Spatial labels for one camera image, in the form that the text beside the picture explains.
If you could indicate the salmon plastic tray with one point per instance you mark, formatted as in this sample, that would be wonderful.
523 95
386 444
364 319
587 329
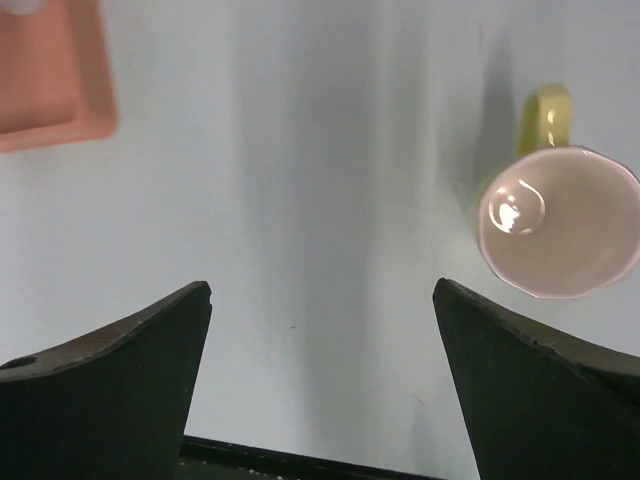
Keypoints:
56 83

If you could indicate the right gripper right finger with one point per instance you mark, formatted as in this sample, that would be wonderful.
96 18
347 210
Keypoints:
537 403

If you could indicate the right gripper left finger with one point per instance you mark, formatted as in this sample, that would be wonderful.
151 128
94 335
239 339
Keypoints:
111 404

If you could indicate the yellow faceted mug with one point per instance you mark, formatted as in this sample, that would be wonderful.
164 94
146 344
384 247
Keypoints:
561 221

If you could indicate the clear glass mug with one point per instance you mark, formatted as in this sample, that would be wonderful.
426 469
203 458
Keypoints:
22 7

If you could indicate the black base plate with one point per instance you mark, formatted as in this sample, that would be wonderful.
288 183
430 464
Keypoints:
201 458

